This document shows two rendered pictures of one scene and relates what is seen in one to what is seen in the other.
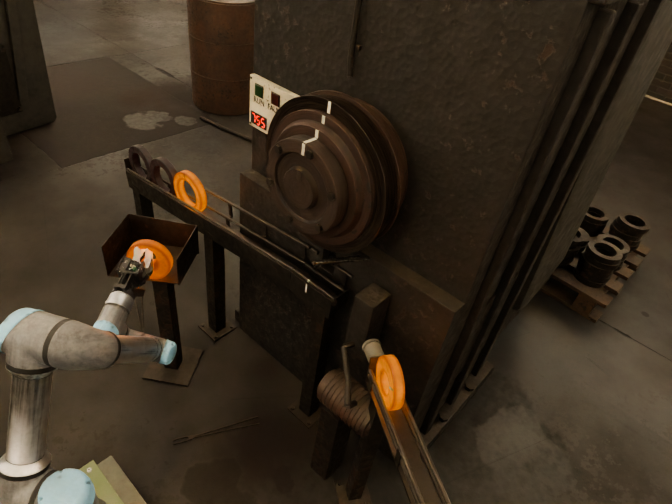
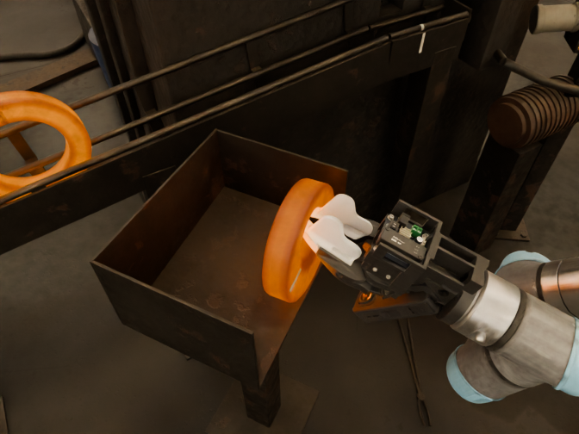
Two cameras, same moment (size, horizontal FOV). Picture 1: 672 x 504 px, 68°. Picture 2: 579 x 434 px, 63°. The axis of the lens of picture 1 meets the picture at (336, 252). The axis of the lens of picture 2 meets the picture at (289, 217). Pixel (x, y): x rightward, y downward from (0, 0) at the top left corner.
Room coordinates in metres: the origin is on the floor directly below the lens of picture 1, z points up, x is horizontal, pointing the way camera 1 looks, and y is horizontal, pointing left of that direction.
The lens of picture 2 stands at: (1.11, 0.97, 1.14)
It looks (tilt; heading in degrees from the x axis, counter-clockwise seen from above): 48 degrees down; 294
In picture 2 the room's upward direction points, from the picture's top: straight up
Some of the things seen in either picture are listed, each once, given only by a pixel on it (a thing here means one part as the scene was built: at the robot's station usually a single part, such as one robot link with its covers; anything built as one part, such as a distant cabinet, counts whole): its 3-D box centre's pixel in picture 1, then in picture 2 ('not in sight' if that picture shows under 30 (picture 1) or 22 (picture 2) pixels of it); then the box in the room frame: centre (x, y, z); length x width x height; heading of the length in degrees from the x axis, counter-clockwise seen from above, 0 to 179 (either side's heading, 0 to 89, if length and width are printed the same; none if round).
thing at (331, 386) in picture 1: (342, 435); (507, 173); (0.96, -0.13, 0.27); 0.22 x 0.13 x 0.53; 54
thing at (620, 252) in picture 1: (543, 215); not in sight; (2.73, -1.26, 0.22); 1.20 x 0.81 x 0.44; 52
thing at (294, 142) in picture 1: (304, 186); not in sight; (1.19, 0.12, 1.11); 0.28 x 0.06 x 0.28; 54
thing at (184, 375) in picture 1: (161, 306); (249, 349); (1.33, 0.65, 0.36); 0.26 x 0.20 x 0.72; 89
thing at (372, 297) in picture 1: (367, 319); (490, 8); (1.14, -0.14, 0.68); 0.11 x 0.08 x 0.24; 144
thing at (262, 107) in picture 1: (276, 113); not in sight; (1.55, 0.27, 1.15); 0.26 x 0.02 x 0.18; 54
